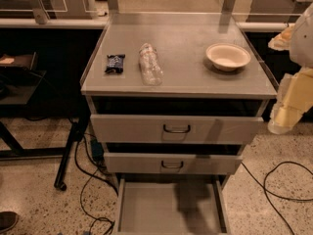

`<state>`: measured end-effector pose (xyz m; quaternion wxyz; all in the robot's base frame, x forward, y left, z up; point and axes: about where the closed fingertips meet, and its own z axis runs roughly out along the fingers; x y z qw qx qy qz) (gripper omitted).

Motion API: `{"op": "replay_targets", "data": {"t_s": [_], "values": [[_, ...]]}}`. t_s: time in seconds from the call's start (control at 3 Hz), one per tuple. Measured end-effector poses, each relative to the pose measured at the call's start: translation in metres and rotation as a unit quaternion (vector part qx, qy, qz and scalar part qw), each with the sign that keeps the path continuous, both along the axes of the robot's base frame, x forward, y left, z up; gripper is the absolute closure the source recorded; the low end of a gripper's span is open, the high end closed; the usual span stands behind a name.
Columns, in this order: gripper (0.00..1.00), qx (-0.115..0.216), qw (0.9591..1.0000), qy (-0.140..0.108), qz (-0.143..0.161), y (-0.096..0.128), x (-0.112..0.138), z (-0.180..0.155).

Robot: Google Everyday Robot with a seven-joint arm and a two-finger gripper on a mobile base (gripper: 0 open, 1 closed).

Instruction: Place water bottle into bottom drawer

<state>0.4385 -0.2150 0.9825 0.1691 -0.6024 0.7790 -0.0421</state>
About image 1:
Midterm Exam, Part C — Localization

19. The grey top drawer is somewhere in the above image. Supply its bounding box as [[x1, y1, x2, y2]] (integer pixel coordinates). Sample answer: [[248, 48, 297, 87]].
[[90, 115, 263, 144]]

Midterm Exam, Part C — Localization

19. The black power adapter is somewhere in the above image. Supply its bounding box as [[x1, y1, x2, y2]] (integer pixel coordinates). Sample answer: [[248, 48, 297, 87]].
[[90, 139, 104, 162]]

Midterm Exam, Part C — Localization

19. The grey drawer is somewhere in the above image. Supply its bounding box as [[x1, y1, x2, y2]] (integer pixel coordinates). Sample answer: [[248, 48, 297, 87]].
[[105, 153, 242, 175], [112, 178, 231, 235], [90, 115, 263, 144]]

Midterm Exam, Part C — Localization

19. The dark shoe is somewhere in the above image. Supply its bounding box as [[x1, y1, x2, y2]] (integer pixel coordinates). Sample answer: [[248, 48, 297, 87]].
[[0, 211, 19, 234]]

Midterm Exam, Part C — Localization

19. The clear plastic water bottle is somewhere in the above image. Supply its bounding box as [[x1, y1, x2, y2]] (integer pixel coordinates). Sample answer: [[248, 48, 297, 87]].
[[139, 43, 163, 86]]

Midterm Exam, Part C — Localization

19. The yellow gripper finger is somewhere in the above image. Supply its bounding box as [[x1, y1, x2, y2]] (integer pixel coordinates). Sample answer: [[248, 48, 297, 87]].
[[268, 25, 293, 51], [268, 68, 313, 134]]

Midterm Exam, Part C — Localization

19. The black floor cable right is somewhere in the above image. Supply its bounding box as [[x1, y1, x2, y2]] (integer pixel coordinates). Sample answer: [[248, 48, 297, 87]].
[[241, 161, 313, 235]]

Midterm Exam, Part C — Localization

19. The black table frame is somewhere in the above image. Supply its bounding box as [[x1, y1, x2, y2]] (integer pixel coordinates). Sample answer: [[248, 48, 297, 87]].
[[0, 52, 91, 192]]

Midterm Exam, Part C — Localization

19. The black floor cable left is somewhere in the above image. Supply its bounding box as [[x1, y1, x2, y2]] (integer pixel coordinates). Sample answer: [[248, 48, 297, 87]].
[[73, 132, 119, 235]]

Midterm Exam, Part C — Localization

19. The black floor cable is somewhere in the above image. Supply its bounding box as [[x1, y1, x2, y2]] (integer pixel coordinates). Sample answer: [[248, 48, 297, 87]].
[[241, 161, 313, 235], [73, 132, 119, 235]]

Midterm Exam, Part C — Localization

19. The grey drawer cabinet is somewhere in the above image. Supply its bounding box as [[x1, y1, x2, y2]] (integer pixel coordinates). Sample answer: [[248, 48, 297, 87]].
[[79, 11, 282, 235]]

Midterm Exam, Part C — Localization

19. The white paper bowl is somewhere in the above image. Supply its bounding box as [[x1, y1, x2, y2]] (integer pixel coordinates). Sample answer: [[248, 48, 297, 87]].
[[205, 43, 251, 71]]

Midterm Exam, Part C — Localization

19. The dark blue snack bar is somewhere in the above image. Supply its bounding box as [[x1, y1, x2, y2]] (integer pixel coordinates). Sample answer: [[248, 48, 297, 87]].
[[105, 54, 125, 74]]

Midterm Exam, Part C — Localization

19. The grey bottom drawer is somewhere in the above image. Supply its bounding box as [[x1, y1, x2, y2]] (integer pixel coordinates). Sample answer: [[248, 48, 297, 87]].
[[112, 178, 231, 235]]

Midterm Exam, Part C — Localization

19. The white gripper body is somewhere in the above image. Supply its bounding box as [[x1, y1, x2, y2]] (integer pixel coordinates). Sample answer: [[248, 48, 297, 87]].
[[290, 3, 313, 68]]

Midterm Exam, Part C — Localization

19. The grey middle drawer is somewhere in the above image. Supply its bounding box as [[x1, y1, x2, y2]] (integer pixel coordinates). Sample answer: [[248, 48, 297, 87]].
[[105, 153, 242, 175]]

